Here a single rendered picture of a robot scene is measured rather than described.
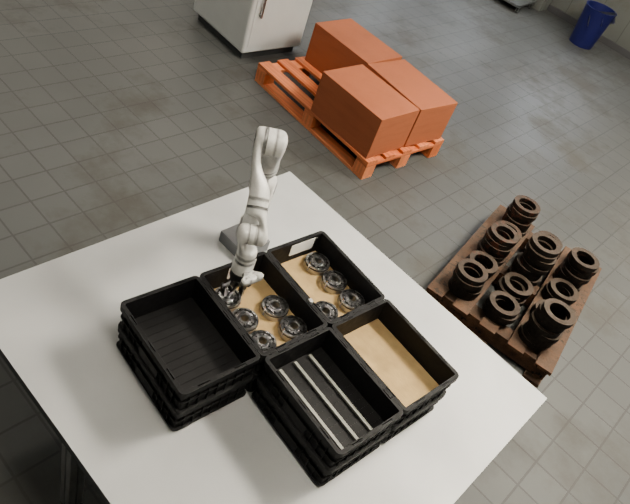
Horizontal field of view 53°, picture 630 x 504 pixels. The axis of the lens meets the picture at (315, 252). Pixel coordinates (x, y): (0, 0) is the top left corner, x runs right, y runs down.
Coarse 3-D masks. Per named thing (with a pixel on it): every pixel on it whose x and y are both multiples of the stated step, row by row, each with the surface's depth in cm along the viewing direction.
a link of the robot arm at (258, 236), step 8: (248, 208) 207; (256, 208) 206; (264, 208) 207; (256, 216) 207; (264, 216) 207; (264, 224) 207; (256, 232) 207; (264, 232) 207; (248, 240) 207; (256, 240) 207; (264, 240) 208
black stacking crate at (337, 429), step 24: (288, 360) 217; (336, 360) 224; (264, 384) 210; (336, 384) 218; (360, 384) 217; (288, 408) 203; (336, 408) 212; (360, 408) 214; (384, 408) 211; (312, 432) 196; (336, 432) 205; (360, 432) 208; (384, 432) 208
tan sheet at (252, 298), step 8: (264, 280) 243; (216, 288) 233; (248, 288) 238; (256, 288) 239; (264, 288) 240; (248, 296) 235; (256, 296) 236; (264, 296) 237; (240, 304) 231; (248, 304) 232; (256, 304) 234; (256, 312) 231; (288, 312) 235; (264, 320) 229; (264, 328) 227; (272, 328) 228; (280, 344) 224
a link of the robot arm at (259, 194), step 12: (264, 132) 205; (264, 144) 205; (252, 156) 208; (252, 168) 207; (252, 180) 207; (264, 180) 208; (252, 192) 207; (264, 192) 207; (252, 204) 206; (264, 204) 207
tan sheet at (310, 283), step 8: (304, 256) 259; (288, 264) 253; (296, 264) 254; (288, 272) 250; (296, 272) 251; (304, 272) 253; (296, 280) 248; (304, 280) 249; (312, 280) 251; (304, 288) 246; (312, 288) 248; (320, 288) 249; (312, 296) 245; (320, 296) 246; (328, 296) 247; (336, 296) 248; (336, 304) 245; (344, 312) 243
